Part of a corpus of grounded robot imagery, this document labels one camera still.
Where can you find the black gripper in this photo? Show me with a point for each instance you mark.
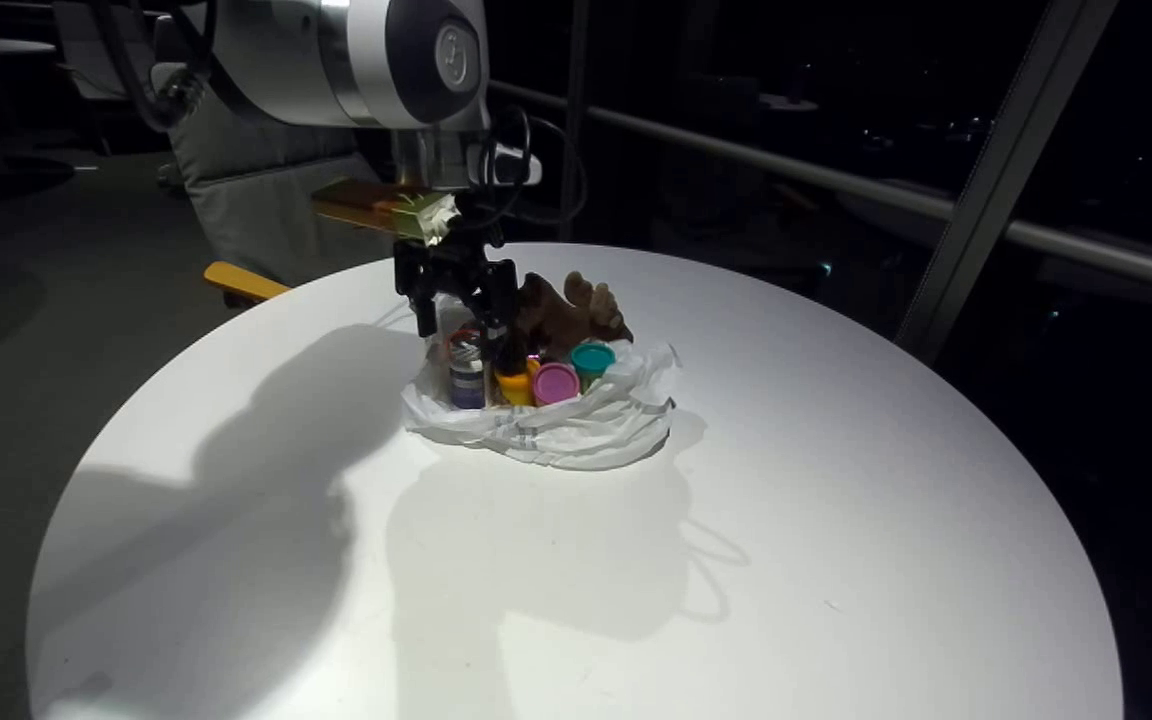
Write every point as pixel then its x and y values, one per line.
pixel 450 264

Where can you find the yellow lid Play-Doh can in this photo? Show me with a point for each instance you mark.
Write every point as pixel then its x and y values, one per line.
pixel 514 384

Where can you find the brown plush moose toy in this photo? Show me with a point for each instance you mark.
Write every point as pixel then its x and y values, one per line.
pixel 573 311

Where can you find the teal lid Play-Doh can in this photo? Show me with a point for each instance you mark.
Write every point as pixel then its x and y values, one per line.
pixel 594 360

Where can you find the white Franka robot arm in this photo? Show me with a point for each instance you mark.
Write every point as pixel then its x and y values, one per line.
pixel 338 61

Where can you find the white translucent plastic bag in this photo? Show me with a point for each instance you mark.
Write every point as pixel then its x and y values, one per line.
pixel 576 428

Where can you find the grey chair with yellow armrests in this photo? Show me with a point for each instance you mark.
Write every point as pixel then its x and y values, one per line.
pixel 249 200

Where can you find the grey metal railing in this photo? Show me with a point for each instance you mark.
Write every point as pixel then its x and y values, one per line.
pixel 868 192

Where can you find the grey slanted window pillar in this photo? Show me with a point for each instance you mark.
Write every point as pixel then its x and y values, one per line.
pixel 1000 162

